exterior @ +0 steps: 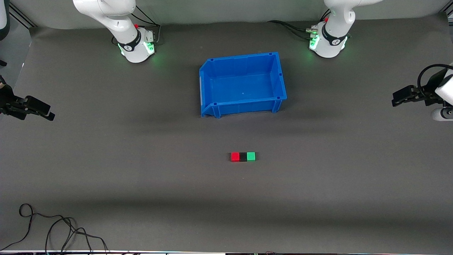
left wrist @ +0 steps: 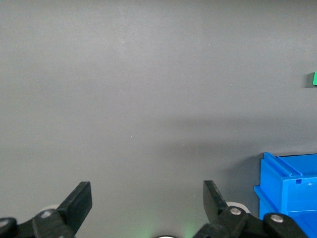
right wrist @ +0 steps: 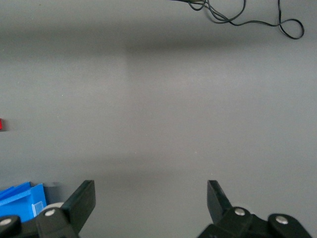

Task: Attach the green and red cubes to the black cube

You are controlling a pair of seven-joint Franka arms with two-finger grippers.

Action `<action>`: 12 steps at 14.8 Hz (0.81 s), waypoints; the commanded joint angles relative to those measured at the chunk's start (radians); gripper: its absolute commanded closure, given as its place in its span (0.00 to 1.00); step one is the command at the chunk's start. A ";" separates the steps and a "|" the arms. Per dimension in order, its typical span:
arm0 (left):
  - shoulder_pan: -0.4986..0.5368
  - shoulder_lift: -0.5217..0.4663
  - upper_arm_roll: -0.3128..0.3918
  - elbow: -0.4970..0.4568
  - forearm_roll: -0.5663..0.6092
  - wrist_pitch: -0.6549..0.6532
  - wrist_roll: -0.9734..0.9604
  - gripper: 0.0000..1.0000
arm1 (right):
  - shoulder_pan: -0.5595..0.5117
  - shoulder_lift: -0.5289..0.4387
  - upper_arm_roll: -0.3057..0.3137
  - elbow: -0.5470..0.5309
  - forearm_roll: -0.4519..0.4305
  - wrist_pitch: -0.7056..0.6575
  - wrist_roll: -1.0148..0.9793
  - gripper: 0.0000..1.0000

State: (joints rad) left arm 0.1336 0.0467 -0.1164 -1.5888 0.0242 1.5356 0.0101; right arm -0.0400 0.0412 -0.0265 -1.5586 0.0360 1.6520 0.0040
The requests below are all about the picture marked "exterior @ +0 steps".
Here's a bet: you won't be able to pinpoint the blue plastic storage bin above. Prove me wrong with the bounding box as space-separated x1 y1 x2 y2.
199 52 287 118

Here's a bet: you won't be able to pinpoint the thin black loose cable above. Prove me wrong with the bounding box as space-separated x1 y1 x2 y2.
0 203 108 254

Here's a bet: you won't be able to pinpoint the black left arm base cables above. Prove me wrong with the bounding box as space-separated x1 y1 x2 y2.
267 10 331 40

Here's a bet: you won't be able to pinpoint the black arm base cables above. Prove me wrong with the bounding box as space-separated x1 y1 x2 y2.
267 10 331 40
129 6 162 45

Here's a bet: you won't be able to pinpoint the black right arm base cables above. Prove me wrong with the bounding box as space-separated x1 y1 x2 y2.
129 6 162 45

